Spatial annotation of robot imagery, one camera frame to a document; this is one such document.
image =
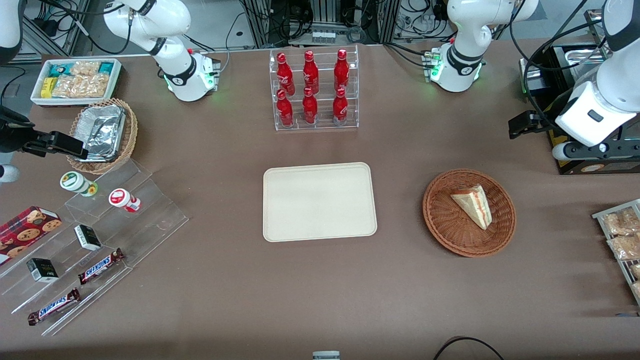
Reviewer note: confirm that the teal snack packet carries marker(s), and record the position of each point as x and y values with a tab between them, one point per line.
61	68
105	68

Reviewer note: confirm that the white rectangular snack bin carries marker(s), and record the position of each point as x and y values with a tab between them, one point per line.
37	97

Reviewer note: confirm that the red lid yoghurt bottle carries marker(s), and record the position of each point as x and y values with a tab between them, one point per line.
121	198

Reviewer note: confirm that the triangular sandwich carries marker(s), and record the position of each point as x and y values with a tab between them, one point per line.
474	205

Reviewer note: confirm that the light wicker basket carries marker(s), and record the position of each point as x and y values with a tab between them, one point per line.
131	132

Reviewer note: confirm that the aluminium foil container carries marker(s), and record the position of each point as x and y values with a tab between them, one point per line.
102	132

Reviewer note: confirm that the green lid yoghurt bottle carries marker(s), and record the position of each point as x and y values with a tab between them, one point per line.
75	182

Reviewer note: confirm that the red cookie box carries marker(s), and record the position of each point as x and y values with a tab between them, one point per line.
25	232

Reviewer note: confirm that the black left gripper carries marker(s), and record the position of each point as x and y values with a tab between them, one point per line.
546	124

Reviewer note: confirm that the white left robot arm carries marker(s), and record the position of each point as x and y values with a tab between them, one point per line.
470	30

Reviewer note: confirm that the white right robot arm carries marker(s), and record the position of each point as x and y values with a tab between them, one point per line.
170	20

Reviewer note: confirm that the small black carton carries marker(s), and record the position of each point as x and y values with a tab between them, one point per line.
42	270
87	237

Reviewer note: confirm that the small grey device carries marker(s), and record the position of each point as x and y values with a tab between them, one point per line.
326	355

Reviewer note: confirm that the brown wicker basket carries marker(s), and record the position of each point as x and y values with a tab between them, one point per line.
445	220

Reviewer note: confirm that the clear acrylic stepped shelf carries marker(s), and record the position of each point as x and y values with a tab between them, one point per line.
145	225

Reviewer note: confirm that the beige plastic tray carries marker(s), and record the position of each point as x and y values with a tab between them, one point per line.
320	202

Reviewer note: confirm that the clear bag of snacks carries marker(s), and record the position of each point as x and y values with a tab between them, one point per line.
82	85

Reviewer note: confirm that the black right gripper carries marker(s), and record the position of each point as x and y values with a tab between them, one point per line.
11	135

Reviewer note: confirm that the yellow snack packet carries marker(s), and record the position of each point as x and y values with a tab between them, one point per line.
48	87

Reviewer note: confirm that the clear acrylic bottle rack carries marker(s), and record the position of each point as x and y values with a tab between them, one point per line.
324	120

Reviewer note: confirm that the black hot dog machine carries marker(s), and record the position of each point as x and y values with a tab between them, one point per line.
600	167

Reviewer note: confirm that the snickers chocolate bar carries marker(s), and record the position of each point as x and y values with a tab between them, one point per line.
100	266
54	307

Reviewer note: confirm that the clear bag of pastries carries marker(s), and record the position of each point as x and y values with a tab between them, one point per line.
620	222
625	247

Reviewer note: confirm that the red cola bottle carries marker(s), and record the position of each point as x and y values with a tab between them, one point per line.
340	109
285	111
310	109
341	70
310	72
285	75

